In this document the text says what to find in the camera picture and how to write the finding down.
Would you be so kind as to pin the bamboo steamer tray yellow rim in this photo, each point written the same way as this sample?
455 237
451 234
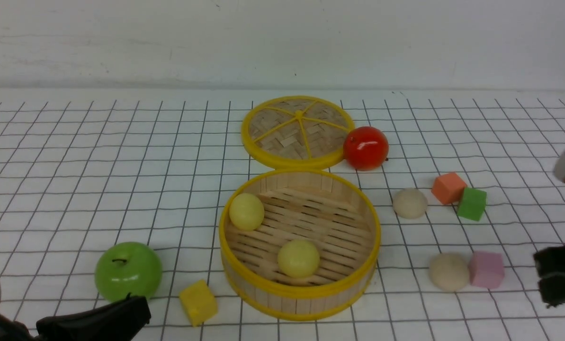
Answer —
302 204

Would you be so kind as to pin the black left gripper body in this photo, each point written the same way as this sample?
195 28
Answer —
118 321

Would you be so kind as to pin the bamboo steamer lid yellow rim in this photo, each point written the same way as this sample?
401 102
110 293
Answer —
296 132

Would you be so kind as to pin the orange cube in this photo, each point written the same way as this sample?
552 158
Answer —
448 188

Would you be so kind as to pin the yellow bun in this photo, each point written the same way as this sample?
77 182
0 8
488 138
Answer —
298 258
246 212

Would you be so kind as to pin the pink cube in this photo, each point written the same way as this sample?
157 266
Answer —
486 269

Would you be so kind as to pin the red pomegranate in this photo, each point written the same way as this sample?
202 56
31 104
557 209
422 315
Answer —
365 148

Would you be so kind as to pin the white bun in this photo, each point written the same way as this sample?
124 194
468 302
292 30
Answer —
449 272
410 203

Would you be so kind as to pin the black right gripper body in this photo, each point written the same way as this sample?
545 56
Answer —
550 268

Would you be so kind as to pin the green apple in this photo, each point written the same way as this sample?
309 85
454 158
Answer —
128 268

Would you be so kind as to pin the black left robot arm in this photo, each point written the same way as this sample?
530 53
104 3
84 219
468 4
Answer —
11 330

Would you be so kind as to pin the green cube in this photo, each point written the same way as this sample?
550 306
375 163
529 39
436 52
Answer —
472 204

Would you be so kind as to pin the yellow cube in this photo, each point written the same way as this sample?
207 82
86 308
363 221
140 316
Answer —
198 303

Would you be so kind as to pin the white grid tablecloth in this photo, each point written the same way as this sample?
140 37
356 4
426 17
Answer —
81 171

